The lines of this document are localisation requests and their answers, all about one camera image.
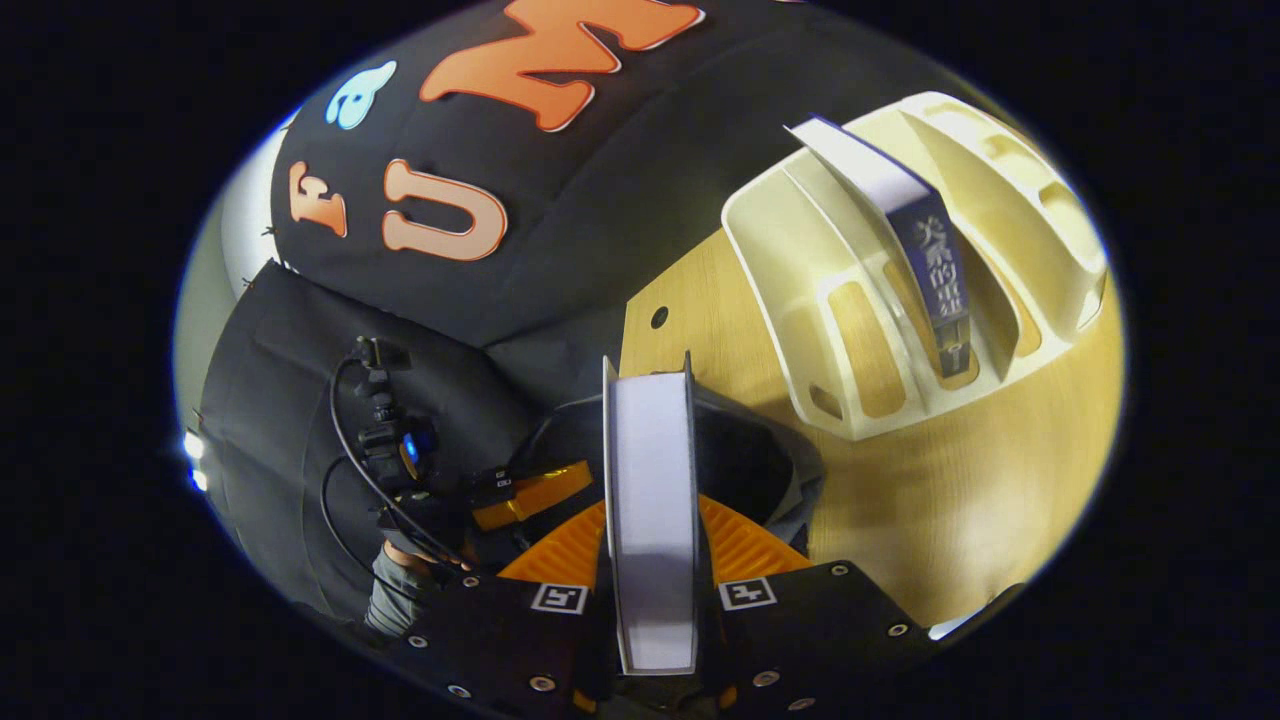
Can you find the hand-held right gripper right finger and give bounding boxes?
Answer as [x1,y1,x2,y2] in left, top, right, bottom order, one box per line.
[695,493,938,717]

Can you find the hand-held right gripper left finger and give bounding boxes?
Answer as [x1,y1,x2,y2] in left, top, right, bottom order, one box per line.
[388,498,613,715]

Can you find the portrait cover book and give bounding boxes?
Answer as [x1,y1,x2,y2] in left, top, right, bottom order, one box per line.
[601,352,701,678]

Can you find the white plastic bookshelf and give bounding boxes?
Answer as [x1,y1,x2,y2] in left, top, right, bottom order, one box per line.
[720,90,1111,443]

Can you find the blue cover book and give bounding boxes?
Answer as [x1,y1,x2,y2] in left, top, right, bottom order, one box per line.
[783,115,976,381]

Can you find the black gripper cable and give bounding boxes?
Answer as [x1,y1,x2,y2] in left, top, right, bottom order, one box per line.
[320,350,471,591]

